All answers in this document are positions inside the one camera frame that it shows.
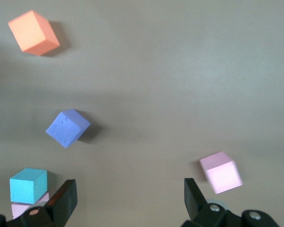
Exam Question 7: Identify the pink foam block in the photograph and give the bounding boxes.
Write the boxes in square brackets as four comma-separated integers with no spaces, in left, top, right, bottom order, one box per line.
[11,192,50,220]
[199,151,243,195]

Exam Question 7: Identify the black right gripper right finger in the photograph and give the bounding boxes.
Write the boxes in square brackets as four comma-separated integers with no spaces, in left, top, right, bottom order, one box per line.
[181,177,280,227]

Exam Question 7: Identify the orange foam block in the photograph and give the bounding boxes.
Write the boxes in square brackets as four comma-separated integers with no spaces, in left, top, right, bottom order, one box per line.
[8,9,61,57]

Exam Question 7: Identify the light blue foam block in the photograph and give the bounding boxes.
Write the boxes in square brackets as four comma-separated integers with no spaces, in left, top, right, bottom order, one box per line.
[9,168,48,204]

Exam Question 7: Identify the purple foam block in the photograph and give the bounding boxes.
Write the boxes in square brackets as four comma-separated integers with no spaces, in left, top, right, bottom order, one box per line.
[45,109,91,149]

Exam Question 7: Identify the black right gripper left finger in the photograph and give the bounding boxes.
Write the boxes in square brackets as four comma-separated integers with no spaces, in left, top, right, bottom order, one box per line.
[0,179,78,227]

